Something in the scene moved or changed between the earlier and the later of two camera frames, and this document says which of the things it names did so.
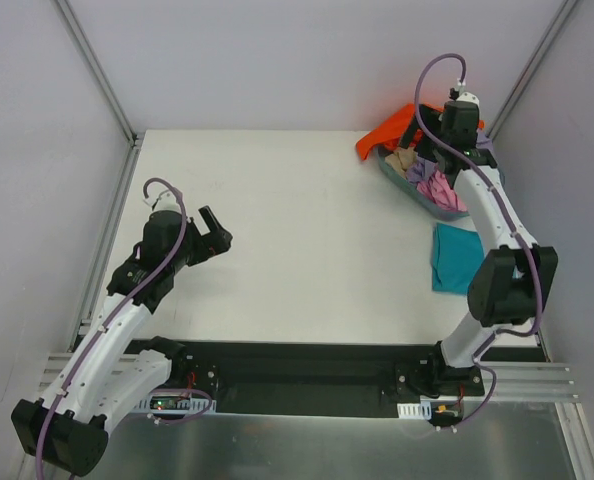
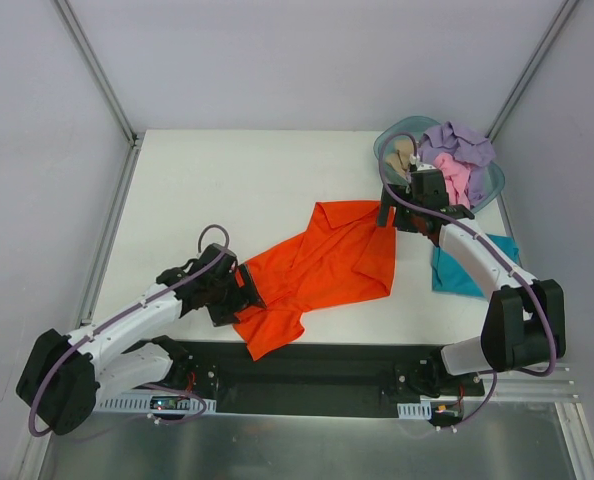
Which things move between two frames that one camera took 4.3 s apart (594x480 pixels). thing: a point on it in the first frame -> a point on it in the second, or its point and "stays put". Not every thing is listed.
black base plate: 317,379 stays put
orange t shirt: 392,132 -> 343,256
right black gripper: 428,148 -> 397,213
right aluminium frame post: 531,69 stays put
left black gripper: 209,240 -> 238,298
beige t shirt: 402,159 stays put
